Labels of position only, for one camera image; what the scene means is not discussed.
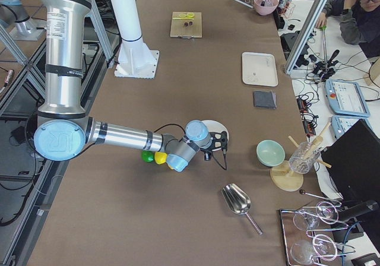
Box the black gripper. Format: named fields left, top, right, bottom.
left=208, top=131, right=228, bottom=151

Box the white round plate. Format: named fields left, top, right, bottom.
left=202, top=119, right=229, bottom=139

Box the second robot arm behind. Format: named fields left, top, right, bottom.
left=1, top=0, right=44, bottom=41

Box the silver UR robot arm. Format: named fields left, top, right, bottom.
left=34, top=0, right=228, bottom=172

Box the cream rabbit tray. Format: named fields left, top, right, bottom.
left=242, top=52, right=278, bottom=87

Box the mint green bowl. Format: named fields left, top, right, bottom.
left=256, top=140, right=285, bottom=167

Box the grey folded cloth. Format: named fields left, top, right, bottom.
left=253, top=90, right=277, bottom=109

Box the yellow lemon near lime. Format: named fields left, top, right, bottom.
left=154, top=151, right=167, bottom=164

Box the metal scoop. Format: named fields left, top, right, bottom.
left=221, top=183, right=263, bottom=236

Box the wooden cup stand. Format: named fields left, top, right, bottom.
left=270, top=122, right=332, bottom=192

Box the green lime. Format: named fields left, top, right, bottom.
left=141, top=150, right=154, bottom=163

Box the clear glass cup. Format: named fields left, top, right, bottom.
left=289, top=142, right=321, bottom=174

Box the small dark spoon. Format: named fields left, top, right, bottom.
left=299, top=189, right=341, bottom=202

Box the bamboo cutting board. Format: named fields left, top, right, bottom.
left=170, top=11, right=202, bottom=39

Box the blue teach pendant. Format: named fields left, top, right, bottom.
left=331, top=115, right=371, bottom=139
left=325, top=79, right=371, bottom=118

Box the upper wine glass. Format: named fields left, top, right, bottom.
left=293, top=201, right=338, bottom=231

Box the wine glass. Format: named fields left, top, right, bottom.
left=293, top=201, right=338, bottom=231
left=290, top=234, right=338, bottom=265

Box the black monitor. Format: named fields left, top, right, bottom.
left=322, top=119, right=379, bottom=202

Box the lower wine glass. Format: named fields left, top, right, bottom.
left=290, top=234, right=338, bottom=265

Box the pink bowl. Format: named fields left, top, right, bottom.
left=254, top=0, right=279, bottom=16

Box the person in dark hoodie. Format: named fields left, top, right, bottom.
left=316, top=0, right=379, bottom=59

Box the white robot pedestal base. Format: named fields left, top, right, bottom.
left=111, top=0, right=159, bottom=79

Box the aluminium frame post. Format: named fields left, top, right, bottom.
left=284, top=0, right=327, bottom=75

